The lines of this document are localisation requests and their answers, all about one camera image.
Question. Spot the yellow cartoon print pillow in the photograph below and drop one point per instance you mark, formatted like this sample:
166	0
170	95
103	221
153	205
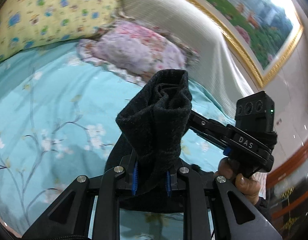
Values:
26	24

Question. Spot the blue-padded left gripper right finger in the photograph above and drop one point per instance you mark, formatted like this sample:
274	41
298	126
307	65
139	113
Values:
168	184

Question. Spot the pink purple floral pillow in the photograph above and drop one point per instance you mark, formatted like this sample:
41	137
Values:
136	51

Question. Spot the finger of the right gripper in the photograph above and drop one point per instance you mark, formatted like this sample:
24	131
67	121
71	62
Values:
214	141
208	127

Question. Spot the white ribbed headboard cover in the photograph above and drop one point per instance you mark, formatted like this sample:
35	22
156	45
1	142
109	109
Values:
218	71

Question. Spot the gold framed landscape painting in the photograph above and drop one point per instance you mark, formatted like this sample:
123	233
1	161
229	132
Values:
264	33

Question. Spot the black knit pants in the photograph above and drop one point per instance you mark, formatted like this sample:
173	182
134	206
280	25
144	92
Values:
153	124

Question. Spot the person's right hand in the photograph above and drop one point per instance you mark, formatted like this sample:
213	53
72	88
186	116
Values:
247	186

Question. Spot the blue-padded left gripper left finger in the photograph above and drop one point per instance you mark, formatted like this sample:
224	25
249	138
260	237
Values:
134	186

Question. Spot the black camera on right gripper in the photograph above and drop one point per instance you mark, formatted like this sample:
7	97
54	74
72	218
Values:
255	113

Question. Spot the wooden glass cabinet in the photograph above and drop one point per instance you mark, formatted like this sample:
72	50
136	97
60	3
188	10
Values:
287	195

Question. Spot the person's right forearm dark sleeve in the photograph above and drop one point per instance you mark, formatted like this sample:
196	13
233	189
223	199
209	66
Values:
262	206

